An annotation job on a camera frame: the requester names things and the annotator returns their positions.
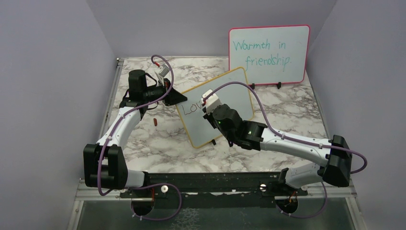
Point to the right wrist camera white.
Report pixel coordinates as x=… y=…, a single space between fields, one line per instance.
x=209 y=103

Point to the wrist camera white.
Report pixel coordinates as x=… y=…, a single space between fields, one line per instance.
x=161 y=73
x=209 y=103

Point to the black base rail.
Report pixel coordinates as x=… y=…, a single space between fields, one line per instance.
x=212 y=190

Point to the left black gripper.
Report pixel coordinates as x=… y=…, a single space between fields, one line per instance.
x=174 y=97

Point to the yellow framed whiteboard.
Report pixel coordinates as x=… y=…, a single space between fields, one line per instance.
x=237 y=97

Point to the pink framed whiteboard with writing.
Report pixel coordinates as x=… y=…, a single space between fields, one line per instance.
x=270 y=55

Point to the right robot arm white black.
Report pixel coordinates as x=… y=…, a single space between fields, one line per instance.
x=330 y=159

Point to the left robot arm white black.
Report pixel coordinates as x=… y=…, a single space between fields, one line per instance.
x=104 y=163

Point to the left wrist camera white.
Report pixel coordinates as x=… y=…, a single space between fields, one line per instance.
x=161 y=73

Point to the pink board stand feet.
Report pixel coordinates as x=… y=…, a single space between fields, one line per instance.
x=254 y=86

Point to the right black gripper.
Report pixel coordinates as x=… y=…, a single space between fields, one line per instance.
x=209 y=118

